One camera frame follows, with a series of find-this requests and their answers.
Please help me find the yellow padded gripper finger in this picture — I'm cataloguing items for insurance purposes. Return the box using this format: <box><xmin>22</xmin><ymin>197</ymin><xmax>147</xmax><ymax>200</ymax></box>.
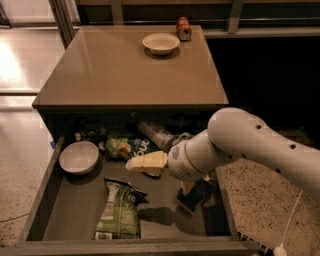
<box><xmin>126</xmin><ymin>151</ymin><xmax>167</xmax><ymax>176</ymax></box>
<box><xmin>181</xmin><ymin>181</ymin><xmax>195</xmax><ymax>195</ymax></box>

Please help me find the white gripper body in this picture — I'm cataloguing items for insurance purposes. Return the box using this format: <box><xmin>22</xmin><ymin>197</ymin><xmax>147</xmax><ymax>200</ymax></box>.
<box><xmin>167</xmin><ymin>141</ymin><xmax>205</xmax><ymax>182</ymax></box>

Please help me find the green jalapeno chip bag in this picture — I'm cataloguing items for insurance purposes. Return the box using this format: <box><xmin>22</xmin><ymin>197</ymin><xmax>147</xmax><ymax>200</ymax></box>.
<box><xmin>94</xmin><ymin>178</ymin><xmax>147</xmax><ymax>240</ymax></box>

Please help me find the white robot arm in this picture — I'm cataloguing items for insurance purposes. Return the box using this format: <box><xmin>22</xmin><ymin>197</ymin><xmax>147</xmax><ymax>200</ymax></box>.
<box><xmin>126</xmin><ymin>107</ymin><xmax>320</xmax><ymax>198</ymax></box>

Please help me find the green snack bag white logo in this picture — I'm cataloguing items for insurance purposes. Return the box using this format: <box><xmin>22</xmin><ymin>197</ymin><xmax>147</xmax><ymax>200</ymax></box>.
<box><xmin>105</xmin><ymin>130</ymin><xmax>159</xmax><ymax>160</ymax></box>

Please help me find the dark crumpled bag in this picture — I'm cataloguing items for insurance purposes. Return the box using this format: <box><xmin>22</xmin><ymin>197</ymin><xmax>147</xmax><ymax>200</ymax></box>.
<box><xmin>73</xmin><ymin>117</ymin><xmax>107</xmax><ymax>143</ymax></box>

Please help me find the white bowl in drawer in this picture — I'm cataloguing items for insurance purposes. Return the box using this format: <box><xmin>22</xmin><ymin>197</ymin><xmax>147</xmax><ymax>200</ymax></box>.
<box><xmin>59</xmin><ymin>141</ymin><xmax>99</xmax><ymax>175</ymax></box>

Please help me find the open grey top drawer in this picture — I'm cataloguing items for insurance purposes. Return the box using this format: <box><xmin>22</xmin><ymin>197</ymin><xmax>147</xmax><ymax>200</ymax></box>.
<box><xmin>1</xmin><ymin>127</ymin><xmax>257</xmax><ymax>256</ymax></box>

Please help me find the grey cabinet with counter top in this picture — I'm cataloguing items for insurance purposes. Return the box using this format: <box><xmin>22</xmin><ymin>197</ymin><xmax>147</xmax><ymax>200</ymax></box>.
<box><xmin>33</xmin><ymin>25</ymin><xmax>228</xmax><ymax>138</ymax></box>

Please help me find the white bowl on counter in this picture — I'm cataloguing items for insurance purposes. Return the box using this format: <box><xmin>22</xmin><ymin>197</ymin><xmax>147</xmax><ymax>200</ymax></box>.
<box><xmin>142</xmin><ymin>33</ymin><xmax>180</xmax><ymax>55</ymax></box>

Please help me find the blue yellow sponge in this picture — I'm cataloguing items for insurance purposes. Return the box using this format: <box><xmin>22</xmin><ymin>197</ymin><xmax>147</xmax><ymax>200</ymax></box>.
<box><xmin>176</xmin><ymin>176</ymin><xmax>213</xmax><ymax>215</ymax></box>

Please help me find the clear plastic water bottle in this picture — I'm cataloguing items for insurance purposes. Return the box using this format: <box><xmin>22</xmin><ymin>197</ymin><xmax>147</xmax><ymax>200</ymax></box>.
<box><xmin>138</xmin><ymin>121</ymin><xmax>175</xmax><ymax>152</ymax></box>

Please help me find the orange soda can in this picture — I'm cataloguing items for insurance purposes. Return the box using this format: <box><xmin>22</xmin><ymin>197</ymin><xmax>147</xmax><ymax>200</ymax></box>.
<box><xmin>176</xmin><ymin>17</ymin><xmax>192</xmax><ymax>41</ymax></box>

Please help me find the white cable with plug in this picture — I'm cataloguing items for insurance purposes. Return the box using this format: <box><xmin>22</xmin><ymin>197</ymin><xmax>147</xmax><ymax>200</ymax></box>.
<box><xmin>273</xmin><ymin>189</ymin><xmax>304</xmax><ymax>256</ymax></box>

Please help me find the metal window frame rail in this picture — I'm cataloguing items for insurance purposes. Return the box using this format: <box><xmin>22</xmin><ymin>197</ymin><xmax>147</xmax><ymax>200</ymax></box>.
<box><xmin>48</xmin><ymin>0</ymin><xmax>320</xmax><ymax>45</ymax></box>

